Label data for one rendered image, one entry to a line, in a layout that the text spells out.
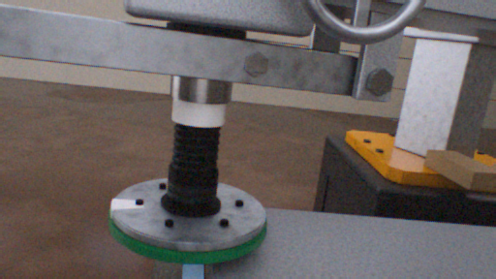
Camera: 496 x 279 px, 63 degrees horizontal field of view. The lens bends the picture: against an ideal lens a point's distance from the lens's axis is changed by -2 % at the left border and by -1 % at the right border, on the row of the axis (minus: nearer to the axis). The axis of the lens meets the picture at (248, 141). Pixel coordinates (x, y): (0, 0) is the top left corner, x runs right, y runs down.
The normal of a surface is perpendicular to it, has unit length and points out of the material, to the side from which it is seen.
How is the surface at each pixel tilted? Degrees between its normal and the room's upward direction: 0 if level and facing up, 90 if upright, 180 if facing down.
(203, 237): 0
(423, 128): 90
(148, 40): 90
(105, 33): 90
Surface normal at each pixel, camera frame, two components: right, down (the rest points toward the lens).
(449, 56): -0.83, 0.04
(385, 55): 0.26, 0.28
